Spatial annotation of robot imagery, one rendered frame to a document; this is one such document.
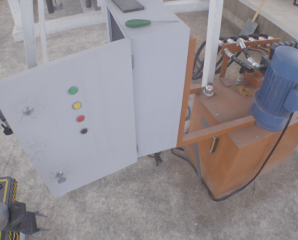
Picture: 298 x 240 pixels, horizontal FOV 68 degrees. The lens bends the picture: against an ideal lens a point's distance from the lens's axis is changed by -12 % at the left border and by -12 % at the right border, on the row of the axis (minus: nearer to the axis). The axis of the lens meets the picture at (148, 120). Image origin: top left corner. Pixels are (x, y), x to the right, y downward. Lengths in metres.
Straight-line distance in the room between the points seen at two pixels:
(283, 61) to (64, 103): 0.96
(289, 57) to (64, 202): 1.65
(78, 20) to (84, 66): 3.15
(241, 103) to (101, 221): 1.17
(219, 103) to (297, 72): 0.52
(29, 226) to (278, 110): 1.25
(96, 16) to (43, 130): 3.16
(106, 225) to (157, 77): 1.13
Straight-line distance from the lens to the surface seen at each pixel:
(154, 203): 1.74
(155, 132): 1.04
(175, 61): 0.84
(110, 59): 0.71
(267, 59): 1.49
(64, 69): 0.68
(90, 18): 3.84
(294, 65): 1.24
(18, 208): 0.77
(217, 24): 1.46
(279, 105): 1.37
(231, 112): 1.47
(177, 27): 0.79
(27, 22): 1.16
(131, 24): 0.77
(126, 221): 1.70
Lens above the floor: 1.59
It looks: 47 degrees down
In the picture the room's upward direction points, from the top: straight up
